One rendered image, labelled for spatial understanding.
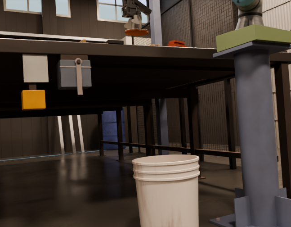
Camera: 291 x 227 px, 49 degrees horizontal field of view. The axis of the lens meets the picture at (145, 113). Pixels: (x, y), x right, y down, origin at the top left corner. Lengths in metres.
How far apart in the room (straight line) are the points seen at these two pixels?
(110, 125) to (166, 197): 5.60
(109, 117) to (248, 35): 5.55
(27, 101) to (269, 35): 1.09
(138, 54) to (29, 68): 0.51
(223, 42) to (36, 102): 0.93
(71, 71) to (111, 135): 5.48
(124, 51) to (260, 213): 1.00
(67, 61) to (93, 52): 0.13
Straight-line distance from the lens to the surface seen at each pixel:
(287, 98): 2.15
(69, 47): 1.48
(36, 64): 1.45
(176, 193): 1.34
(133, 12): 1.86
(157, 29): 3.97
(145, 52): 1.59
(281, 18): 5.65
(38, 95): 1.41
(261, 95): 1.62
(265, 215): 1.67
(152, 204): 1.37
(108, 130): 6.89
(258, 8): 1.73
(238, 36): 1.60
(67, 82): 1.43
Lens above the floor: 0.54
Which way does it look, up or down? 2 degrees up
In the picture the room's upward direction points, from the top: 4 degrees counter-clockwise
